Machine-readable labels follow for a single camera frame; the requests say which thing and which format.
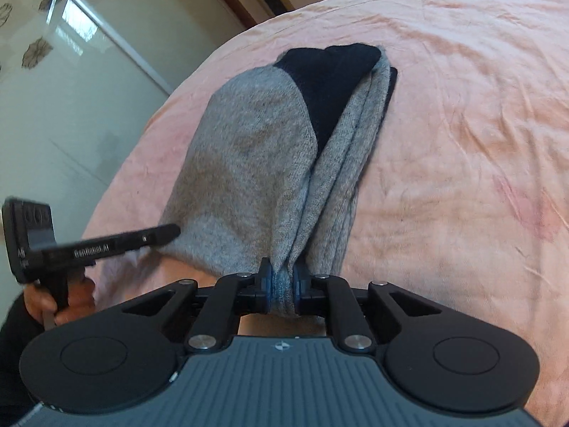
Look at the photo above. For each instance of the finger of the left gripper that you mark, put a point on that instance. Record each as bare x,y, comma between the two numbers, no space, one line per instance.
150,237

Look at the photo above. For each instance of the grey navy knit sweater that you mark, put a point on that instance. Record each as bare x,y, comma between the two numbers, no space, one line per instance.
273,169

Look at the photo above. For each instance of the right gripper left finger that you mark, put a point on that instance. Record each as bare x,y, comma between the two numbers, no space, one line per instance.
232,297

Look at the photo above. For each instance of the person left hand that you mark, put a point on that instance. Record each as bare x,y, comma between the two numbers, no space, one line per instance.
43,307

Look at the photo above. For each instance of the white sliding wardrobe door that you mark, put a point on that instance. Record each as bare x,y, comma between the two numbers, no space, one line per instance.
80,79

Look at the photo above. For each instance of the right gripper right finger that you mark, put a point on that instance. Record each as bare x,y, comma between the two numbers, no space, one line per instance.
332,298

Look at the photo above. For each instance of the pink bed sheet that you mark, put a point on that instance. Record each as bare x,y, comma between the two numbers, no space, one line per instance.
464,199

